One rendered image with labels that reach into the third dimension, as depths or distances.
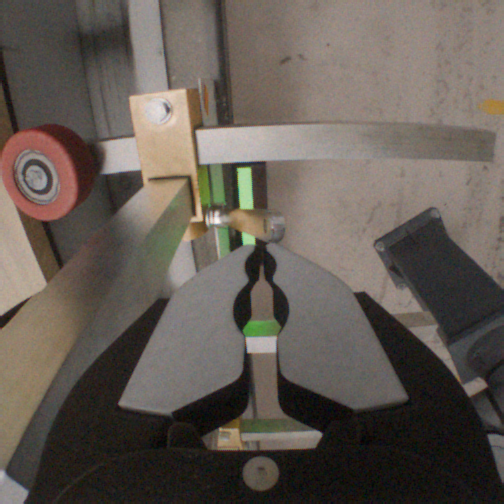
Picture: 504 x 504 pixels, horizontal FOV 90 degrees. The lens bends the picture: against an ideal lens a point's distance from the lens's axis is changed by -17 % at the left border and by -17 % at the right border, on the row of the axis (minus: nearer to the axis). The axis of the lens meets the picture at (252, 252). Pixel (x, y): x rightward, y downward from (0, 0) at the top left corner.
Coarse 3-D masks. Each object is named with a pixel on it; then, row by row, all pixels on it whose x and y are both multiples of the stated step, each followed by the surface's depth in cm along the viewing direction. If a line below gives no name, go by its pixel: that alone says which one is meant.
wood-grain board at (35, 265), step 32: (0, 96) 20; (0, 128) 21; (0, 160) 21; (0, 192) 23; (0, 224) 24; (32, 224) 26; (0, 256) 26; (32, 256) 26; (0, 288) 28; (32, 288) 28
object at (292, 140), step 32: (224, 128) 24; (256, 128) 24; (288, 128) 24; (320, 128) 24; (352, 128) 24; (384, 128) 24; (416, 128) 23; (448, 128) 23; (480, 128) 25; (96, 160) 25; (128, 160) 25; (224, 160) 25; (256, 160) 25; (480, 160) 24
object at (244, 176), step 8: (240, 168) 42; (248, 168) 42; (240, 176) 42; (248, 176) 42; (240, 184) 43; (248, 184) 43; (240, 192) 43; (248, 192) 43; (240, 200) 44; (248, 200) 44; (248, 240) 47
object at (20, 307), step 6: (36, 294) 11; (24, 300) 13; (30, 300) 11; (18, 306) 13; (24, 306) 11; (6, 312) 13; (12, 312) 13; (18, 312) 10; (0, 318) 12; (6, 318) 12; (12, 318) 10; (0, 324) 12; (6, 324) 12; (6, 330) 9; (0, 336) 9
